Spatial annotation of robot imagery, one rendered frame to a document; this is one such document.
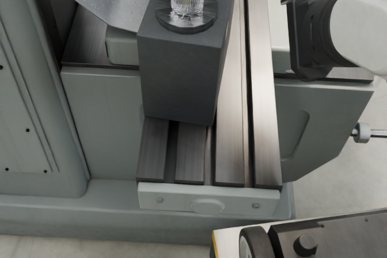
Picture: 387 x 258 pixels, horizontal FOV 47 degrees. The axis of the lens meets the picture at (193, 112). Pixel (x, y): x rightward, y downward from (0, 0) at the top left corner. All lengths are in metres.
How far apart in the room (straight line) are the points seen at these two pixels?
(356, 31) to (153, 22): 0.31
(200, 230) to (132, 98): 0.57
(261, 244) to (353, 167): 0.97
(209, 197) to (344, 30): 0.37
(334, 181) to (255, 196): 1.21
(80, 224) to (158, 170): 0.92
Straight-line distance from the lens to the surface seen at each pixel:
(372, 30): 0.41
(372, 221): 1.18
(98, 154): 1.45
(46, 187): 1.56
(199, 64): 0.64
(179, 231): 1.57
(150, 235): 1.60
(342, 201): 1.87
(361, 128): 1.33
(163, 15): 0.64
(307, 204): 1.82
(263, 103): 0.80
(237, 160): 0.72
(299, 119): 1.27
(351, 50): 0.44
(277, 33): 1.09
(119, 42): 1.06
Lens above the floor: 1.58
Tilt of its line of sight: 53 degrees down
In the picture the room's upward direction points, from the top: 3 degrees clockwise
